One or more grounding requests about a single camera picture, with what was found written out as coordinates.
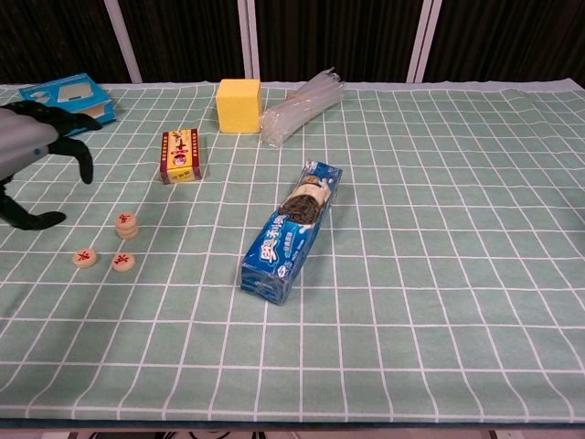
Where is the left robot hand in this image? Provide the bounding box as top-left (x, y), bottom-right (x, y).
top-left (0, 101), bottom-right (104, 230)

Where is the blue kitchen scale box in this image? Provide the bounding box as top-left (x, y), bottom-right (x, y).
top-left (17, 72), bottom-right (118, 127)

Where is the dark ribbed partition panel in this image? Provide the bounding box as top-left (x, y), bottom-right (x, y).
top-left (0, 0), bottom-right (143, 86)
top-left (122, 0), bottom-right (250, 84)
top-left (249, 0), bottom-right (433, 84)
top-left (409, 0), bottom-right (585, 88)

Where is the red yellow card box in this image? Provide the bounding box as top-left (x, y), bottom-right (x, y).
top-left (160, 127), bottom-right (205, 186)

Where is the yellow sponge block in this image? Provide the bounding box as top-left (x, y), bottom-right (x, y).
top-left (216, 78), bottom-right (263, 135)

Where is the clear glue stick bundle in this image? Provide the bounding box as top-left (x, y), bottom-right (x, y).
top-left (259, 67), bottom-right (347, 149)

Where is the blue Oreo cookie pack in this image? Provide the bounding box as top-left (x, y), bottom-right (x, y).
top-left (239, 159), bottom-right (344, 306)

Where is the green checked tablecloth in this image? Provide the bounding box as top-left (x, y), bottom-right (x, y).
top-left (0, 78), bottom-right (585, 424)

